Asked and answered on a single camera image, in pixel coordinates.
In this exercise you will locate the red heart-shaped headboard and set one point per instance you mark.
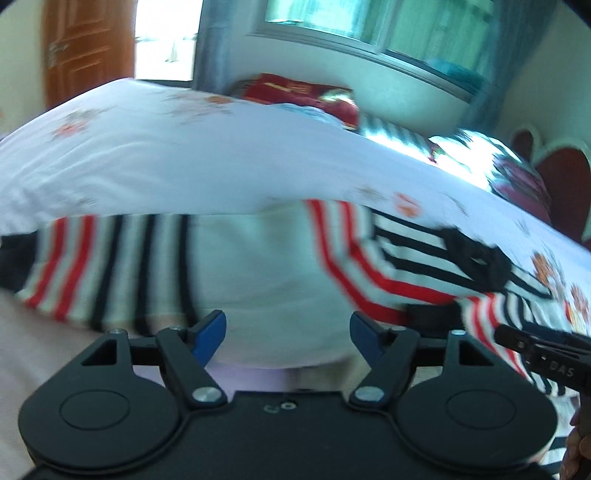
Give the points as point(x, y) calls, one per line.
point(565, 184)

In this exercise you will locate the grey white striped pillow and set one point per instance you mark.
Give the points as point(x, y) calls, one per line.
point(392, 134)

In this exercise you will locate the person's right hand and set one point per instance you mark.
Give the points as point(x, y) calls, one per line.
point(577, 447)

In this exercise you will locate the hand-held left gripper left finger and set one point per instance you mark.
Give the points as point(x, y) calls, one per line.
point(208, 333)

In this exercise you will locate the red black white striped sweater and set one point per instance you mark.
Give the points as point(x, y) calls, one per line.
point(272, 281)

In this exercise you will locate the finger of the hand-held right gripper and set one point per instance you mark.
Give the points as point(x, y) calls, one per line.
point(521, 336)

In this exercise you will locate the red embroidered pillow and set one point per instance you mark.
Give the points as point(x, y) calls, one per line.
point(295, 94)

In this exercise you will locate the blue grey curtain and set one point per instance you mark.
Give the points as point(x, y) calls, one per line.
point(505, 64)
point(217, 41)

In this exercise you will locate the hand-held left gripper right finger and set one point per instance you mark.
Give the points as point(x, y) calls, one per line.
point(367, 334)

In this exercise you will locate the brown wooden door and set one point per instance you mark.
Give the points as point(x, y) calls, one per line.
point(87, 46)

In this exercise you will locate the white floral bed sheet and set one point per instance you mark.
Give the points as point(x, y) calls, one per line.
point(184, 152)

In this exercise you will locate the window with white frame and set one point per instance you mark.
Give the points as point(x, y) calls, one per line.
point(383, 27)

